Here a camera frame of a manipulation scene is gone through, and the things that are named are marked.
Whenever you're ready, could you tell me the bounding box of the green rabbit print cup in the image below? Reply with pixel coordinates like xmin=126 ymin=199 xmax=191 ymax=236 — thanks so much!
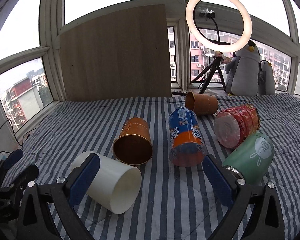
xmin=222 ymin=133 xmax=274 ymax=185

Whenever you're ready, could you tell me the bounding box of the white plastic cup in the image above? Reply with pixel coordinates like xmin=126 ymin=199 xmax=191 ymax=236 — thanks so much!
xmin=79 ymin=153 xmax=141 ymax=215

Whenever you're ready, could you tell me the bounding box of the red lidded noodle cup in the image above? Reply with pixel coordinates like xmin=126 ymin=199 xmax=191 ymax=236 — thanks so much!
xmin=214 ymin=104 xmax=261 ymax=149

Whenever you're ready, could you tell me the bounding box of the blue orange soda cup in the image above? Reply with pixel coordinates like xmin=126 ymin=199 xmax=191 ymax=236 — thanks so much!
xmin=168 ymin=107 xmax=207 ymax=167

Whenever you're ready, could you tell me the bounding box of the orange paper cup near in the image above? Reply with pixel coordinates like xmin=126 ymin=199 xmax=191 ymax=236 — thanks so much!
xmin=113 ymin=117 xmax=153 ymax=166

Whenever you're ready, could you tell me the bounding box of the brown paper cup far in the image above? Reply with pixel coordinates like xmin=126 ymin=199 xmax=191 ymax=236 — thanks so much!
xmin=185 ymin=92 xmax=218 ymax=115

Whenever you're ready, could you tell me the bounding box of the blue white striped bedsheet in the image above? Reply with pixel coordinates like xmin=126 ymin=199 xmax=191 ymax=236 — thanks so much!
xmin=3 ymin=93 xmax=300 ymax=239

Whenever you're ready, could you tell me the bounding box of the small grey penguin plush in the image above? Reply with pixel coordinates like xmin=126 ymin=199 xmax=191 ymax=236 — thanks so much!
xmin=258 ymin=60 xmax=275 ymax=95

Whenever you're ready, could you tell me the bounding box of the large grey penguin plush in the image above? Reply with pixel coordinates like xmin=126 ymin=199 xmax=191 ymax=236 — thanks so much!
xmin=225 ymin=40 xmax=260 ymax=96

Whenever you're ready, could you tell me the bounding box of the black tripod stand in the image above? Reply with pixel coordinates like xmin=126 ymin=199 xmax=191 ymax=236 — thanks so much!
xmin=190 ymin=52 xmax=226 ymax=94

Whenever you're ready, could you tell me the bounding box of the wooden board panel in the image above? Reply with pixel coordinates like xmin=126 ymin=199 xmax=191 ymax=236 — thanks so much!
xmin=59 ymin=4 xmax=171 ymax=101

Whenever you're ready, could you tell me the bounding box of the black phone holder gooseneck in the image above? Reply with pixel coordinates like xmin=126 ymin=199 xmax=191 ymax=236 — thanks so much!
xmin=198 ymin=7 xmax=221 ymax=42

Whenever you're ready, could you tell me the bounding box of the black cable at left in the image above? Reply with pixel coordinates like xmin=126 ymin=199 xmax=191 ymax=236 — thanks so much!
xmin=0 ymin=119 xmax=36 ymax=170

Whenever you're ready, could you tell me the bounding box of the white ring light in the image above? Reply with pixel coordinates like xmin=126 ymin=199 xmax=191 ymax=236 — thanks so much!
xmin=185 ymin=0 xmax=253 ymax=53

